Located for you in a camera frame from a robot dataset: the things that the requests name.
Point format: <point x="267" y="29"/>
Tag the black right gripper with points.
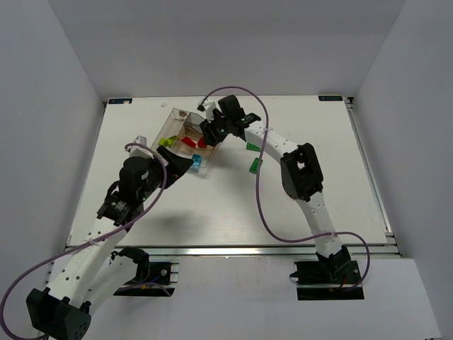
<point x="211" y="129"/>

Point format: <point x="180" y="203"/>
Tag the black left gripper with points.
<point x="164" y="164"/>

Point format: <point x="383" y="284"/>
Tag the red sloped lego brick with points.
<point x="201" y="143"/>

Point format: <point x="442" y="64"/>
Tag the lime green curved lego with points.
<point x="170" y="141"/>

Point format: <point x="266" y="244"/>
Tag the teal 2x4 lego brick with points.
<point x="197" y="160"/>

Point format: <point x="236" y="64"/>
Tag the lime green small lego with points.
<point x="163" y="142"/>

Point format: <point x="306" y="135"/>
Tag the red curved lego brick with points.
<point x="187" y="141"/>

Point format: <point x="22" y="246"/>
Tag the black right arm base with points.
<point x="314" y="283"/>

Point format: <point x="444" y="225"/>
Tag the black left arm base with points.
<point x="153" y="277"/>

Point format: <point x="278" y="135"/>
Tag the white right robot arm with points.
<point x="300" y="171"/>

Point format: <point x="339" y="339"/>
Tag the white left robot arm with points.
<point x="95" y="270"/>

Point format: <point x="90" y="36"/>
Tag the clear divided plastic container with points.
<point x="180" y="133"/>

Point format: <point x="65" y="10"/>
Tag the green flat lego plate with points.
<point x="252" y="147"/>

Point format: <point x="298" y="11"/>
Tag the black label sticker left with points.
<point x="119" y="101"/>

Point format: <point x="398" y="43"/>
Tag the black label sticker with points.
<point x="119" y="101"/>
<point x="330" y="98"/>

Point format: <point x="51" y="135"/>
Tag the black label sticker right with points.
<point x="330" y="98"/>

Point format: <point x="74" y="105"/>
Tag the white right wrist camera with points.
<point x="207" y="107"/>

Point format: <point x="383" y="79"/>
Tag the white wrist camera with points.
<point x="207" y="107"/>
<point x="138" y="150"/>

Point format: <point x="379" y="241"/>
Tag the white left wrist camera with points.
<point x="138" y="150"/>

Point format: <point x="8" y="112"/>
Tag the aluminium frame rail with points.
<point x="232" y="211"/>

